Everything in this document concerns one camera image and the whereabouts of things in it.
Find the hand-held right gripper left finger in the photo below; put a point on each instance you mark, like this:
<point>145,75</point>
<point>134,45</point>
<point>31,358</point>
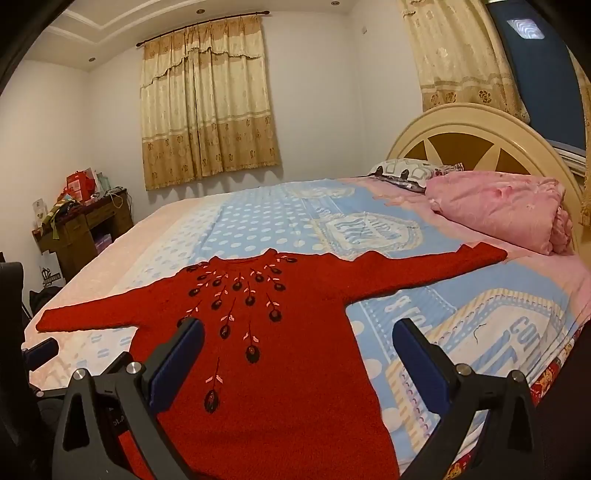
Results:
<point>180,360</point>

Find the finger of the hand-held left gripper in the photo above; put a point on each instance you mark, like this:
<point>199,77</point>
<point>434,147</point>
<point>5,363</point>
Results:
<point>41,350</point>

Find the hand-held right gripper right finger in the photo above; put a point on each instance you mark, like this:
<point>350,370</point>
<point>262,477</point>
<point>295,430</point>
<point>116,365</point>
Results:
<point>415,364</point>

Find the red embroidered sweater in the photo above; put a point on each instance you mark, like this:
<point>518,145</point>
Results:
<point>286,369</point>

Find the black bag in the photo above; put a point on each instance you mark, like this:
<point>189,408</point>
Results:
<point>44,297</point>

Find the white paper bag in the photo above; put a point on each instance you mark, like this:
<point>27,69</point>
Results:
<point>50,272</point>

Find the white paper box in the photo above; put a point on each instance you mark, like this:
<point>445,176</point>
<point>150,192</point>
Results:
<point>40,212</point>

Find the brown wooden desk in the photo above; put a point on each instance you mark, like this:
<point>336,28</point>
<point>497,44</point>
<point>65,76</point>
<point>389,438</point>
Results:
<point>78,235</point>

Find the green cloth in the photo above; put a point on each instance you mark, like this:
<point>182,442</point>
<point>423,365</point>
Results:
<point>55,214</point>

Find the red gift bag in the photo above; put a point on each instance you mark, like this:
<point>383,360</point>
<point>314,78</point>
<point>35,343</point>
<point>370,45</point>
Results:
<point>81,184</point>

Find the blue polka dot bed sheet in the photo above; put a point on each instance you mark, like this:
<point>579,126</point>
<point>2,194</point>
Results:
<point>277,217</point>

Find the folded pink quilt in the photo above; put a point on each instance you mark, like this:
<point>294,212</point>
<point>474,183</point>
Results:
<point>494,207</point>

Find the grey patterned pillow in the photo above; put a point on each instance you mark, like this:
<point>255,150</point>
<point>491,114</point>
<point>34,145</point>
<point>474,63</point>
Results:
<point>401,171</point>

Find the beige patterned curtain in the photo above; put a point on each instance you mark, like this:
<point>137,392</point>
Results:
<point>207,115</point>
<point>452,55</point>

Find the cream wooden headboard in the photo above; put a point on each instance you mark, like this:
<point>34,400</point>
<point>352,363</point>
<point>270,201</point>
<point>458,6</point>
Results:
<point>461,120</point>

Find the dark curtain rod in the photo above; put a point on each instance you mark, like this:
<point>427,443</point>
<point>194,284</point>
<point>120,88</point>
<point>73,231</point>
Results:
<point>152,40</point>

